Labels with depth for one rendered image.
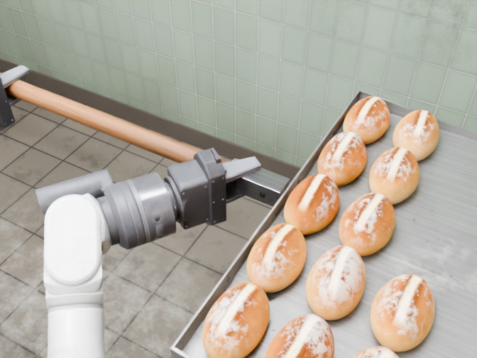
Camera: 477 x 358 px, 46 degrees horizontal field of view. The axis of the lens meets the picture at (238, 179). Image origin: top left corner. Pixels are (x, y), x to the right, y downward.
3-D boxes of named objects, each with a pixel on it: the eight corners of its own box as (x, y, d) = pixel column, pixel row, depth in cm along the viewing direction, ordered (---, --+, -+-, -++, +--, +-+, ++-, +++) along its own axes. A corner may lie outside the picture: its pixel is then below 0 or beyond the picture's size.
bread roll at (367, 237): (375, 269, 70) (382, 241, 66) (326, 247, 72) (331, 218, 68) (402, 219, 76) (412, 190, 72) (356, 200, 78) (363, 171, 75)
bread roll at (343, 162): (351, 197, 79) (357, 168, 75) (307, 182, 81) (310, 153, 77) (373, 155, 85) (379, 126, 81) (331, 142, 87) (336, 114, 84)
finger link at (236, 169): (262, 171, 78) (222, 184, 76) (253, 157, 80) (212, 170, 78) (263, 163, 77) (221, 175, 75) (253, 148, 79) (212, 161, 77)
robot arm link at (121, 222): (149, 233, 69) (57, 264, 66) (145, 253, 79) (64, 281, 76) (120, 152, 72) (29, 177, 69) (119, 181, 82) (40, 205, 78)
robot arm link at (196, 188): (231, 238, 80) (151, 266, 76) (205, 194, 86) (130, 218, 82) (231, 172, 71) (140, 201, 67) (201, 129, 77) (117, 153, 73)
